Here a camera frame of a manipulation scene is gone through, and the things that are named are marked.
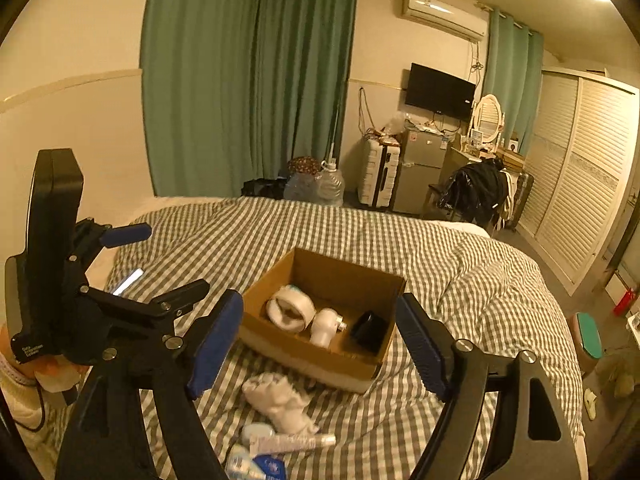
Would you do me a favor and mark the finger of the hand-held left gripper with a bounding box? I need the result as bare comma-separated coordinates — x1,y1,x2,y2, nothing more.
80,269,211,322
72,217,153,262

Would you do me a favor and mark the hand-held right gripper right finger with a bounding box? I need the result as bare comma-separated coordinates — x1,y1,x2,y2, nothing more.
395,292,577,480

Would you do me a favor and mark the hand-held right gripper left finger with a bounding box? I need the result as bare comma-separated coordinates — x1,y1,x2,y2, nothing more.
55,287,246,480

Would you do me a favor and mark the cardboard box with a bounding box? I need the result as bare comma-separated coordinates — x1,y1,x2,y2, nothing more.
239,247,407,395

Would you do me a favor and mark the person's left forearm white sleeve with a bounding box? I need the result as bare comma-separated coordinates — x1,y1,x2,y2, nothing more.
0,346,50,432

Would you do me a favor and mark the person's left hand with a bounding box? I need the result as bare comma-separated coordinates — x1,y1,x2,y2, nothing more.
29,355,90,394

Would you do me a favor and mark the small black container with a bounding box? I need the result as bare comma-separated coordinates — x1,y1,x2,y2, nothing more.
349,311,389,356

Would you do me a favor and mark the white tape roll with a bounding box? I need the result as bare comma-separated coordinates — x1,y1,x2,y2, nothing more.
265,284,316,333

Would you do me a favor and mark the white socks bundle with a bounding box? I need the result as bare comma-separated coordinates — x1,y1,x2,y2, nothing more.
242,372,321,435

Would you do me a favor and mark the round white jar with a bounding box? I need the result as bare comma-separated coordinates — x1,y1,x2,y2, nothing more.
241,422,276,445

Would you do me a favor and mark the small white bottle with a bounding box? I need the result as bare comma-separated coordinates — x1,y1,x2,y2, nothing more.
309,307,348,348

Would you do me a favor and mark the white cream tube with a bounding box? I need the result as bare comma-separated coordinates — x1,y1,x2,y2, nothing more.
250,434,337,456

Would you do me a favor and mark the blue packet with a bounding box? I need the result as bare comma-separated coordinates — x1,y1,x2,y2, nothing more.
252,454,287,480

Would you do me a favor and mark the black bag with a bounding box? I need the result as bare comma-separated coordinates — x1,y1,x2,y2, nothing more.
241,178,288,198

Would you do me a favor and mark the clear water jug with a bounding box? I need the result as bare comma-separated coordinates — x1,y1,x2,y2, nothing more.
315,160,346,207
284,170,321,201

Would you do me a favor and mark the wide green curtain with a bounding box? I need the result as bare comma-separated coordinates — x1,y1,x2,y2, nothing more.
141,0,262,198

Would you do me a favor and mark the teal topped stool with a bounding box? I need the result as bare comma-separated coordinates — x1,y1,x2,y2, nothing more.
572,311,608,361

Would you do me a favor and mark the black jacket on chair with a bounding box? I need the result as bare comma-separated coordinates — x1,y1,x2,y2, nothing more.
427,157,510,233

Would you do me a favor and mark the brown suitcase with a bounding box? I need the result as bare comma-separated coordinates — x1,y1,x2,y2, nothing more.
505,170,535,231

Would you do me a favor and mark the silver small fridge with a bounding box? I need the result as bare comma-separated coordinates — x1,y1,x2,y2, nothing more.
392,127,448,213

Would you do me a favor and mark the white ribbed suitcase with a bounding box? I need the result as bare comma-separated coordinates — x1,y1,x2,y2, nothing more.
357,137,403,208

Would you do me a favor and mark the brown patterned bag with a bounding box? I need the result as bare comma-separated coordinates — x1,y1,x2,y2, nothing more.
288,156,321,177

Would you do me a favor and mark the red fire extinguisher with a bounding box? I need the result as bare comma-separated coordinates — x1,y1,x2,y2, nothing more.
614,285,638,317

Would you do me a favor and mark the white louvred wardrobe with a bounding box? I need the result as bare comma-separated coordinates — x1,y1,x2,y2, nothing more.
515,67,640,296

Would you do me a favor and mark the oval white vanity mirror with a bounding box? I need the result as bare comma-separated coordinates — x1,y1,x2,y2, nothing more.
472,94,503,143

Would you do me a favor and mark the narrow green curtain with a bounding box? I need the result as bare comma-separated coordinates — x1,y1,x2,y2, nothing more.
486,7,545,156

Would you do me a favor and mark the white air conditioner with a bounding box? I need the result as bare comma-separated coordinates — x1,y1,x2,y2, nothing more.
400,0,488,42

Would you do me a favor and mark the black wall television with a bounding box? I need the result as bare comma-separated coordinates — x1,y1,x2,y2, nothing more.
404,62,477,123

